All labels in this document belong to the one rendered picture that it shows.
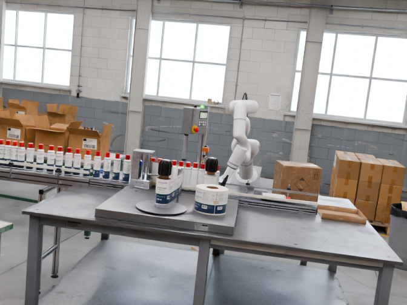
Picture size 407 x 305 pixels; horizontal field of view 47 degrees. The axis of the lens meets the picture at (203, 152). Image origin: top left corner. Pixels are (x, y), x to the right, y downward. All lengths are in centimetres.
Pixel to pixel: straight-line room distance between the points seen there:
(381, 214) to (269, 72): 346
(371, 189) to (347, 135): 232
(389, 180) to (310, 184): 298
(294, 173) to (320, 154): 511
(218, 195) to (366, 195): 391
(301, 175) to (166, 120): 579
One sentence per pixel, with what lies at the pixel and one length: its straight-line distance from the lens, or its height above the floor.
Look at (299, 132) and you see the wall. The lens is 860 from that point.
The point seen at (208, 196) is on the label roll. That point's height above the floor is 99.
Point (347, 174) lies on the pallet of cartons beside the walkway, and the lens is 644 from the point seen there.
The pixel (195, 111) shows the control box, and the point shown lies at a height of 145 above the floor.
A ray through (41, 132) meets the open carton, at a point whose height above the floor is 99.
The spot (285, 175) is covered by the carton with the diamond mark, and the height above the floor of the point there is 104.
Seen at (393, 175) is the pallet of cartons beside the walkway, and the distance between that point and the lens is 651.
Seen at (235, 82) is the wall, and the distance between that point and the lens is 878.
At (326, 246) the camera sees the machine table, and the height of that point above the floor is 83.
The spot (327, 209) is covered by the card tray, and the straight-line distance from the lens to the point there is 359.
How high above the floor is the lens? 162
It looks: 8 degrees down
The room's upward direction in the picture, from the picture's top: 6 degrees clockwise
